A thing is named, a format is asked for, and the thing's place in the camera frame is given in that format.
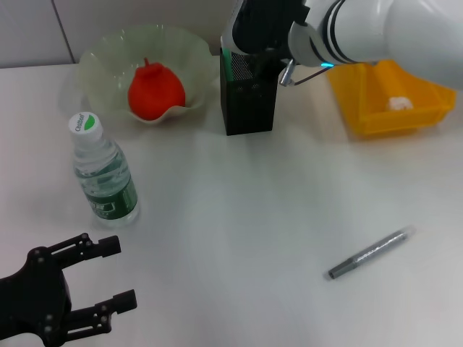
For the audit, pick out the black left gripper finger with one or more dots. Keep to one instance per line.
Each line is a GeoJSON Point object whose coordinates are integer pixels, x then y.
{"type": "Point", "coordinates": [90, 247]}
{"type": "Point", "coordinates": [105, 311]}

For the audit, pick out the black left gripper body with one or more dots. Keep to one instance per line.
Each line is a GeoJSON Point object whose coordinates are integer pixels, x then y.
{"type": "Point", "coordinates": [32, 300]}

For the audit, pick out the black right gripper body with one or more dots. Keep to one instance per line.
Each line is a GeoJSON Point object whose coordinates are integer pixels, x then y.
{"type": "Point", "coordinates": [269, 61]}

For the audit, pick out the green pen with white clip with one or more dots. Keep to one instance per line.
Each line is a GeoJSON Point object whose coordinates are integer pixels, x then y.
{"type": "Point", "coordinates": [226, 53]}

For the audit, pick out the clear green-label water bottle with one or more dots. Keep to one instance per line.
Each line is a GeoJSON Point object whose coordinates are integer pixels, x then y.
{"type": "Point", "coordinates": [105, 180]}

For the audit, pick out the orange fruit with stem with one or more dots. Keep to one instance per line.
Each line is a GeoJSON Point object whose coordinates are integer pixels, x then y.
{"type": "Point", "coordinates": [157, 90]}

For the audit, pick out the white paper ball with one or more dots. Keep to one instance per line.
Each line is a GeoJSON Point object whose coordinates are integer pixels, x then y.
{"type": "Point", "coordinates": [398, 103]}

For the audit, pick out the grey marker pen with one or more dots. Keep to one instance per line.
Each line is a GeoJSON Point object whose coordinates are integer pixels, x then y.
{"type": "Point", "coordinates": [372, 251]}

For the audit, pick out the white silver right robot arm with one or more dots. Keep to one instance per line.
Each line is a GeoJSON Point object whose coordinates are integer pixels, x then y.
{"type": "Point", "coordinates": [380, 29]}

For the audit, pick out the black mesh pen holder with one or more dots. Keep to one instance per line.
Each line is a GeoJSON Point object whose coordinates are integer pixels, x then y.
{"type": "Point", "coordinates": [247, 105]}

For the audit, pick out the translucent green wavy fruit plate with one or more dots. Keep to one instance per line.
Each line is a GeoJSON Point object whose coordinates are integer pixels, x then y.
{"type": "Point", "coordinates": [105, 72]}

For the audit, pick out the yellow plastic storage bin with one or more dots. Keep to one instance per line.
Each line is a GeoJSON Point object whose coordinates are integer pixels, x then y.
{"type": "Point", "coordinates": [390, 108]}

